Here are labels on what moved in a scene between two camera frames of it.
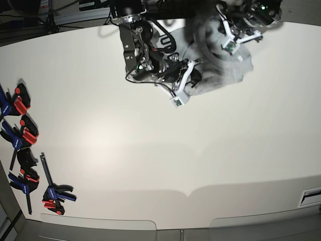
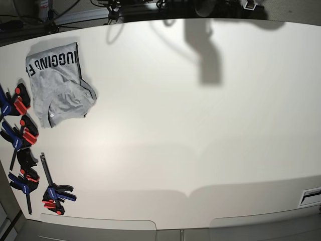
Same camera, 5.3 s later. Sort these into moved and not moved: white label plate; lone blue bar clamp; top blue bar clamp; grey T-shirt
Moved: grey T-shirt
Not moved: lone blue bar clamp; white label plate; top blue bar clamp
